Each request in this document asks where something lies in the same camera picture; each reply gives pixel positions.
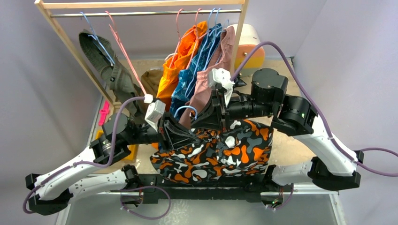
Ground pink plastic tool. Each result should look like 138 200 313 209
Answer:
98 100 110 126

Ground pink shorts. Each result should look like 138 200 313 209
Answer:
186 25 235 113

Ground blue wire hanger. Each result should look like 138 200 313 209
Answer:
173 105 199 121
80 12 115 66

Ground camouflage orange black shorts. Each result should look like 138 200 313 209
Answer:
150 120 274 184

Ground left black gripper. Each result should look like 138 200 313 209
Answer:
123 109 201 153

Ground dark patterned cloth on floor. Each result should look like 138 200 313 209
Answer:
234 76 247 88

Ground blue hanger holding pink shorts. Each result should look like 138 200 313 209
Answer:
201 8 223 71

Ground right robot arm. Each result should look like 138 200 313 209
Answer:
191 68 364 191

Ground metal hanging rod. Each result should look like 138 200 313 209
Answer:
50 9 242 18

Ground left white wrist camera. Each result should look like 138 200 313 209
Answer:
144 94 166 132

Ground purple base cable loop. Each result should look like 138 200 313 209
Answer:
120 186 172 221

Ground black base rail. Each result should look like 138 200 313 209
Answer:
122 174 294 205

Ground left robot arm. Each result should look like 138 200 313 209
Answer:
23 113 199 216

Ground pink wire hanger left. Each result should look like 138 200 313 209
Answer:
105 11 147 96

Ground yellow plastic bin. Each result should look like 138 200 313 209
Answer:
95 130 138 163

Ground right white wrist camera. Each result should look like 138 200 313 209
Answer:
208 68 235 106

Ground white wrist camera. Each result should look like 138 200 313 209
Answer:
208 68 235 106
144 94 166 132

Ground pink hanger holding orange shorts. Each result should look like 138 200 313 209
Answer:
169 8 202 69

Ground olive green shorts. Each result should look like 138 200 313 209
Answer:
78 30 139 103

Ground white orange yellow drawer cabinet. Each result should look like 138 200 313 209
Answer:
233 23 266 78

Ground brown shorts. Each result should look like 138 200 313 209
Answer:
140 69 163 101

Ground wooden clothes rack frame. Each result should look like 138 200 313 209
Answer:
34 0 249 108

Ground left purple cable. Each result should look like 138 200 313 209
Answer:
22 96 147 215

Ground blue patterned shorts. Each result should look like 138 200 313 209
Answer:
169 23 222 120

